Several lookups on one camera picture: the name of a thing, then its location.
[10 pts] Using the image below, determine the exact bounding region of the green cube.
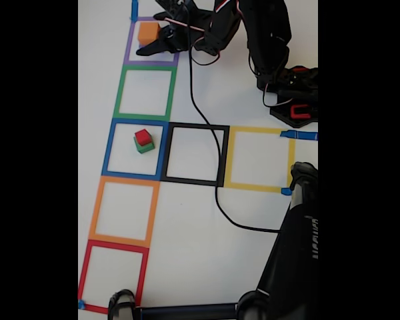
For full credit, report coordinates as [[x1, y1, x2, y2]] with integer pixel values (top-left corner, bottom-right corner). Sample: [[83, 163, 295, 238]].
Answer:
[[133, 135, 155, 154]]

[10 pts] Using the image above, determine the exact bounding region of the long blue tape strip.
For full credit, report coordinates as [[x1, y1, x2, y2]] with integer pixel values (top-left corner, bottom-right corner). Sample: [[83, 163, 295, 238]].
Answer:
[[279, 130, 319, 141]]

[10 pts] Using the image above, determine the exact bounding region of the red square frame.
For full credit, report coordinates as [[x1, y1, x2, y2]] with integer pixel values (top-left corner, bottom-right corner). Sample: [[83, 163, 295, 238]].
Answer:
[[78, 239, 150, 315]]

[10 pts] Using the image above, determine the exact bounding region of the black tripod stand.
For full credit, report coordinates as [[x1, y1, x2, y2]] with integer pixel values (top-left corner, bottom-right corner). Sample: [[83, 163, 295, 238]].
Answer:
[[107, 161, 319, 320]]

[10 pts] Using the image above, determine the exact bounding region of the black camera cable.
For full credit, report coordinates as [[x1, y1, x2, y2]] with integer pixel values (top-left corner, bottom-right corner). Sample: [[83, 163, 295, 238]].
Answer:
[[185, 0, 281, 233]]

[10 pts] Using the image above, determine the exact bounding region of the orange cube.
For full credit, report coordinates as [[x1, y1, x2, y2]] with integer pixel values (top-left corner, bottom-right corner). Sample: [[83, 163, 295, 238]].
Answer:
[[138, 21, 162, 47]]

